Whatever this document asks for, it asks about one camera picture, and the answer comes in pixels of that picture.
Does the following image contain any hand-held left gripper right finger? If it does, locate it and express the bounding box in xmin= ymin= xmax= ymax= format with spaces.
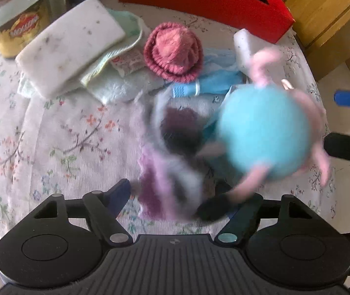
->
xmin=213 ymin=193 xmax=317 ymax=243

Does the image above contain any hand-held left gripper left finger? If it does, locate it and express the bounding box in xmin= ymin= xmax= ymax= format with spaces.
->
xmin=24 ymin=178 xmax=133 ymax=245

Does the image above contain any purple knit hat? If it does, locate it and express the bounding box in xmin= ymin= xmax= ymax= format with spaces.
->
xmin=132 ymin=92 xmax=224 ymax=222

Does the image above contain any pink pig plush toy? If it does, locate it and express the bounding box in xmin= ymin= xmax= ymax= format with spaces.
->
xmin=196 ymin=47 xmax=332 ymax=222

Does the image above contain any floral tablecloth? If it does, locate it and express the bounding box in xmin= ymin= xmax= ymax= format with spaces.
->
xmin=0 ymin=6 xmax=338 ymax=271

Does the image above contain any large white sponge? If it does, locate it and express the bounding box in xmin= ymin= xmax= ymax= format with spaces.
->
xmin=15 ymin=0 xmax=126 ymax=97

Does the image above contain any wooden cabinet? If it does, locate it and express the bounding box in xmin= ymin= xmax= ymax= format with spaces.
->
xmin=281 ymin=0 xmax=350 ymax=80

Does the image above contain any small white sponge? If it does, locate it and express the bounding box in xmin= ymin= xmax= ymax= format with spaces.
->
xmin=233 ymin=28 xmax=274 ymax=71

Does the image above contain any pink knit hat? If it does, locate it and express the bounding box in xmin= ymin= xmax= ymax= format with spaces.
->
xmin=143 ymin=21 xmax=205 ymax=83

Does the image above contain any red box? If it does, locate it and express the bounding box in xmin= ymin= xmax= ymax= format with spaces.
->
xmin=117 ymin=0 xmax=295 ymax=44

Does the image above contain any white printed towel label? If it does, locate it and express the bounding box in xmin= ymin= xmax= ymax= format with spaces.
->
xmin=111 ymin=49 xmax=146 ymax=77

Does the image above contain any pale green towel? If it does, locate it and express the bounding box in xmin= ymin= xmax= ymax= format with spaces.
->
xmin=18 ymin=9 xmax=169 ymax=105

